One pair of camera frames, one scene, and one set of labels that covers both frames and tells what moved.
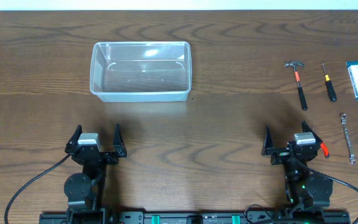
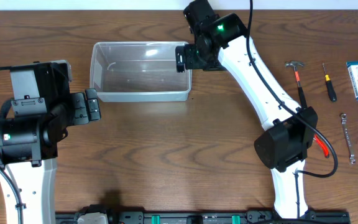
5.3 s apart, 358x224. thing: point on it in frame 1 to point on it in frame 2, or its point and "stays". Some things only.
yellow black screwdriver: (330, 90) stays
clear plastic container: (141, 71) stays
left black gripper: (96, 155) to (80, 108)
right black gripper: (291, 154) to (186, 56)
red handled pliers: (325, 150) stays
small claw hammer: (301, 96) stays
